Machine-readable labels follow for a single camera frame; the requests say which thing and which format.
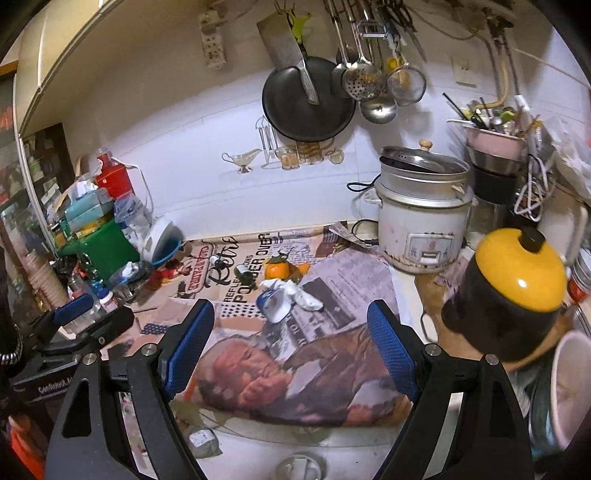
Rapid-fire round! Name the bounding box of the yellow lidded black pot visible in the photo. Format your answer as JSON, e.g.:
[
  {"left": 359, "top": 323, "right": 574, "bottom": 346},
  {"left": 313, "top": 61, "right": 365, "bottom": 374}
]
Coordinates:
[{"left": 442, "top": 226, "right": 567, "bottom": 362}]

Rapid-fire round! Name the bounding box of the pink utensil holder bowl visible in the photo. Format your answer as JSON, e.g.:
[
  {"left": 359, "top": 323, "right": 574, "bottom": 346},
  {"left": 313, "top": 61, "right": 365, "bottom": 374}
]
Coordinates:
[{"left": 446, "top": 119, "right": 526, "bottom": 161}]

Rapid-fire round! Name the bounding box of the steel soup ladle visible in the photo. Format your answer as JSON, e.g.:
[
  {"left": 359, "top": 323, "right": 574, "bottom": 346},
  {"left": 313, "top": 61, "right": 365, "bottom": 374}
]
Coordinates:
[{"left": 360, "top": 93, "right": 398, "bottom": 125}]

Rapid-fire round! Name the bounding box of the white bowl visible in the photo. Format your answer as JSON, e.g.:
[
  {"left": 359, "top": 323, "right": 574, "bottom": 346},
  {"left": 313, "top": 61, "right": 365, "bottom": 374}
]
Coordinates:
[{"left": 550, "top": 331, "right": 590, "bottom": 450}]

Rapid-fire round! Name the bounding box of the steel slotted ladle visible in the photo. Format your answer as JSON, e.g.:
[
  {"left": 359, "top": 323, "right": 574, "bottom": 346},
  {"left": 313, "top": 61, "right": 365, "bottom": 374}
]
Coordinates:
[{"left": 342, "top": 1, "right": 384, "bottom": 102}]

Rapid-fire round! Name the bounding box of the sink drain strainer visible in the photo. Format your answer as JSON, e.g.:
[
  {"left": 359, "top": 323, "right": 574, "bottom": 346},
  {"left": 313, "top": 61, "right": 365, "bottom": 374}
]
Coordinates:
[{"left": 274, "top": 453, "right": 325, "bottom": 480}]

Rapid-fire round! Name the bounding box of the small green bottle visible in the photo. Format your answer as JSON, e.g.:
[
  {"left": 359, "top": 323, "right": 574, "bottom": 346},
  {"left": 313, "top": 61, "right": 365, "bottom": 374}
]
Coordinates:
[{"left": 235, "top": 264, "right": 256, "bottom": 289}]

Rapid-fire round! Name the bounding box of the blue bowl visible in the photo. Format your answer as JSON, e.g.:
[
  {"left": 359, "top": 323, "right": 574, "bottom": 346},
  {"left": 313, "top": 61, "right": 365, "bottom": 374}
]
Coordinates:
[{"left": 150, "top": 238, "right": 182, "bottom": 268}]

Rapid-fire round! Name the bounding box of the white rice cooker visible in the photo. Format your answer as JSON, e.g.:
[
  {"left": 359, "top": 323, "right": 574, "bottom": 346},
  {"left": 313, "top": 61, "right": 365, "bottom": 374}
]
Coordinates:
[{"left": 362, "top": 140, "right": 474, "bottom": 275}]

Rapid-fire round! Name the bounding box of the red thermos jug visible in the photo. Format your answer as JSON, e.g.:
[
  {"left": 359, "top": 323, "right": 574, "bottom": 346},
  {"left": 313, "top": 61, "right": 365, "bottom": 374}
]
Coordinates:
[{"left": 95, "top": 151, "right": 134, "bottom": 200}]

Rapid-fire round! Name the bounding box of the newspaper table covering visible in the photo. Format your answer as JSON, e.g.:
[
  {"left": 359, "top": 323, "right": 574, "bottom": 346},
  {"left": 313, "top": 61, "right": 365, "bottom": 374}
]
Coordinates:
[{"left": 105, "top": 228, "right": 412, "bottom": 427}]

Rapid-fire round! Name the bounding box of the orange peel piece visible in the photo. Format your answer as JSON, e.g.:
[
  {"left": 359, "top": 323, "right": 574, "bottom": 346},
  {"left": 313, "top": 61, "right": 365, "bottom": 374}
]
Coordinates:
[{"left": 297, "top": 263, "right": 311, "bottom": 275}]

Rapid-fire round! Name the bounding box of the white pill bottle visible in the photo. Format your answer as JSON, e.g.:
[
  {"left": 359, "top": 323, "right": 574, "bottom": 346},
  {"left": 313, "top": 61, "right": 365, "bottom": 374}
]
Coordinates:
[{"left": 97, "top": 288, "right": 119, "bottom": 313}]

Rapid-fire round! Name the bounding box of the black frying pan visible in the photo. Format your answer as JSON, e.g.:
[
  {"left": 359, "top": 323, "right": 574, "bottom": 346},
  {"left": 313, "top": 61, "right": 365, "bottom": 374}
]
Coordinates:
[{"left": 262, "top": 56, "right": 356, "bottom": 142}]

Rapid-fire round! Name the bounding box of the white perforated lid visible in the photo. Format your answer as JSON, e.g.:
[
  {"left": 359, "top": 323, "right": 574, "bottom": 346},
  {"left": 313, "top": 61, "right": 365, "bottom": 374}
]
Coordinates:
[{"left": 140, "top": 217, "right": 177, "bottom": 263}]

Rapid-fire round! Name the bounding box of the tissue box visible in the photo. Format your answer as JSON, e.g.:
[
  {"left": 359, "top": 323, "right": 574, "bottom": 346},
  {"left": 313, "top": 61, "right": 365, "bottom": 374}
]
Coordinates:
[{"left": 65, "top": 188, "right": 114, "bottom": 233}]

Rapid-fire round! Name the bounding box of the tangerine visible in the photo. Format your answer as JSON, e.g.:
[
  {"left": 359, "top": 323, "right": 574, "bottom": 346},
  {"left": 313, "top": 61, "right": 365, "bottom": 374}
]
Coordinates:
[{"left": 264, "top": 255, "right": 291, "bottom": 280}]

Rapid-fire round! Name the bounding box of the black power cable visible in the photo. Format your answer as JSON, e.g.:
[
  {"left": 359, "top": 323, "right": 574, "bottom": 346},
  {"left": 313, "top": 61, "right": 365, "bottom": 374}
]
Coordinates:
[{"left": 345, "top": 174, "right": 382, "bottom": 245}]

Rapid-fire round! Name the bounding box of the wire mesh strainer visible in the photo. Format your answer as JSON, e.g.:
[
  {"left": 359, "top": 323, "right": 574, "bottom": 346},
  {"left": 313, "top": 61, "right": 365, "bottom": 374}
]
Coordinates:
[{"left": 386, "top": 48, "right": 427, "bottom": 107}]

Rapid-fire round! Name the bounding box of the green box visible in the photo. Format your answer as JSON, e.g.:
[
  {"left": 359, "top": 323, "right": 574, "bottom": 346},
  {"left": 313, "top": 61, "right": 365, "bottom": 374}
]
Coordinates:
[{"left": 57, "top": 220, "right": 140, "bottom": 281}]

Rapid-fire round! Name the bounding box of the steel cleaver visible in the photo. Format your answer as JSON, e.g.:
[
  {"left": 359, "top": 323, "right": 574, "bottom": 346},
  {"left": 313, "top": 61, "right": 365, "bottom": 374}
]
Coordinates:
[{"left": 256, "top": 13, "right": 320, "bottom": 105}]

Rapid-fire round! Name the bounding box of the white wall socket strip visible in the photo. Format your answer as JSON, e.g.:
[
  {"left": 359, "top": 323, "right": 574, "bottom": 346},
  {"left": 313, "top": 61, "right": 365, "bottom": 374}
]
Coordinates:
[{"left": 198, "top": 9, "right": 228, "bottom": 70}]

